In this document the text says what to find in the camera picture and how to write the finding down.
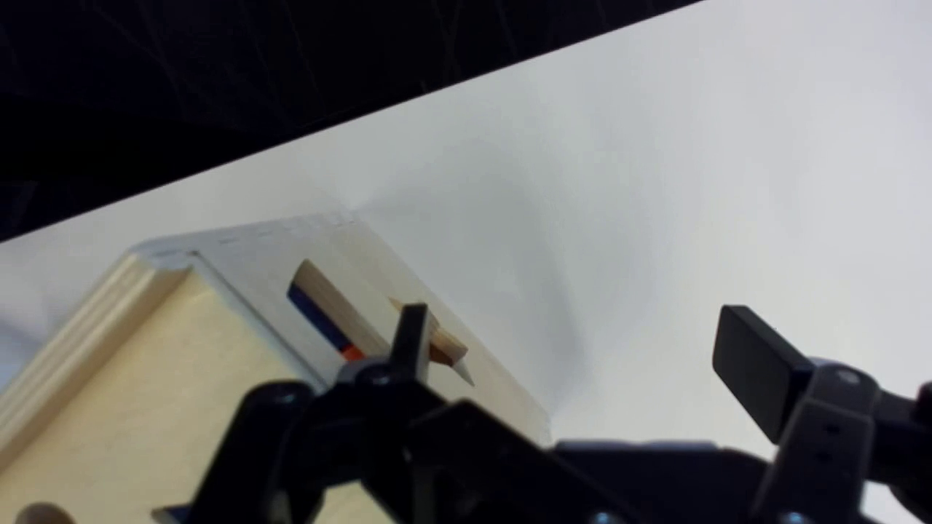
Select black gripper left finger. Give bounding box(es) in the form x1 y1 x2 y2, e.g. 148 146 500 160
193 303 624 524

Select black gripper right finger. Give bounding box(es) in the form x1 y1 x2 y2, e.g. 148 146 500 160
711 303 932 524

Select wooden shape sorter cube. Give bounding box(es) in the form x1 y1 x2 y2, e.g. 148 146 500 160
0 213 557 524

